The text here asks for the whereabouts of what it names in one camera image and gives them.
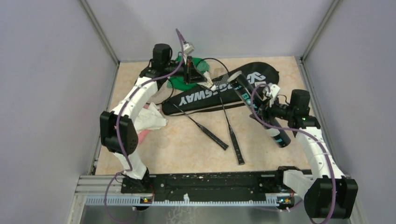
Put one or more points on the black shuttlecock tube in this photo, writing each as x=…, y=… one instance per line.
x=244, y=89

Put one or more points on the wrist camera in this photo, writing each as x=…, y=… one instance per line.
x=271, y=92
x=188, y=48

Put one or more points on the right badminton racket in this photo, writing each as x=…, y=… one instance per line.
x=230, y=130

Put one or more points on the pink cloth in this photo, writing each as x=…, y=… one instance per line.
x=142, y=135

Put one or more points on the shuttlecock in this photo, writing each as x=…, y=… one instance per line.
x=208, y=83

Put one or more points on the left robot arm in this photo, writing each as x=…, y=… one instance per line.
x=117, y=131

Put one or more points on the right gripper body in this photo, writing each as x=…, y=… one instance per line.
x=276, y=110

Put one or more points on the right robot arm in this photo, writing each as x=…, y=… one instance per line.
x=329, y=193

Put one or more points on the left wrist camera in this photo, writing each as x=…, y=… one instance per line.
x=188, y=48

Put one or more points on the left badminton racket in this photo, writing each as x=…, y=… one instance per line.
x=207, y=132

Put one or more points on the white towel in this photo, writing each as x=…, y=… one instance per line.
x=150, y=118

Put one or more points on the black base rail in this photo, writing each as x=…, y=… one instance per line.
x=210, y=188

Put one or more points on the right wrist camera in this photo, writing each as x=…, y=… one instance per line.
x=271, y=92

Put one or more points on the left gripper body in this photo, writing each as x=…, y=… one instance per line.
x=187, y=69

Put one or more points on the badminton racket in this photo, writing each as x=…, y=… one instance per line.
x=207, y=132
x=230, y=130

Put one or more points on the black racket bag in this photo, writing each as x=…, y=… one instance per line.
x=200, y=99

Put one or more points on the green cloth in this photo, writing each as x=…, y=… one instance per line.
x=177, y=82

